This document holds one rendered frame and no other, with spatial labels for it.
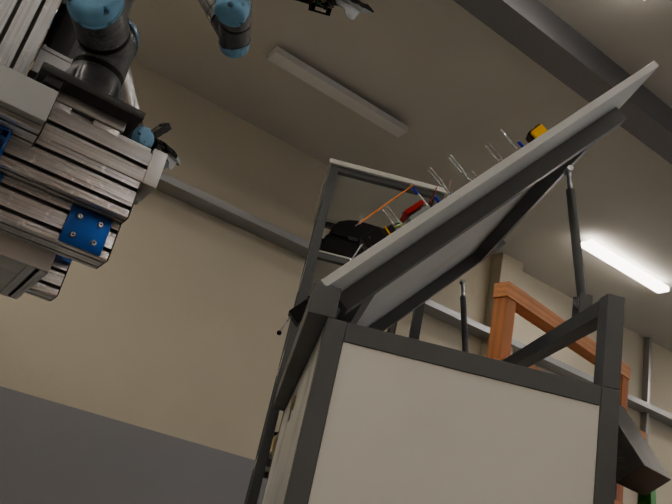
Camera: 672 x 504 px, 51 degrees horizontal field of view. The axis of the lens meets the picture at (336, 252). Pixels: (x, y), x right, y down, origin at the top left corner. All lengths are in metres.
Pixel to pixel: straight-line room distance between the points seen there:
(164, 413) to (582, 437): 4.09
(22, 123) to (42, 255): 0.31
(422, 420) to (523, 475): 0.21
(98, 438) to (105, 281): 1.07
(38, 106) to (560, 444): 1.17
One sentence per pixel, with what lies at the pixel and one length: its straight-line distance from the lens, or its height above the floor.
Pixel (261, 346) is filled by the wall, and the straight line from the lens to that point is 5.61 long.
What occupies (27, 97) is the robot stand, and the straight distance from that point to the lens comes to 1.45.
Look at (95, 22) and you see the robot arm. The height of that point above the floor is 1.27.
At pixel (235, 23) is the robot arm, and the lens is 1.65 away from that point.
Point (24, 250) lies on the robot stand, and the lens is 1.62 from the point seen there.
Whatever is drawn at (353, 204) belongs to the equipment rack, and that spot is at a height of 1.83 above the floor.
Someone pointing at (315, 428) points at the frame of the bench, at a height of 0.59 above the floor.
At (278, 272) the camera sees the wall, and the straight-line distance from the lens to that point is 5.78.
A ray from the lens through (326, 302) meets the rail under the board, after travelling 1.37.
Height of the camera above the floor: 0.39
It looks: 23 degrees up
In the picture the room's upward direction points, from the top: 13 degrees clockwise
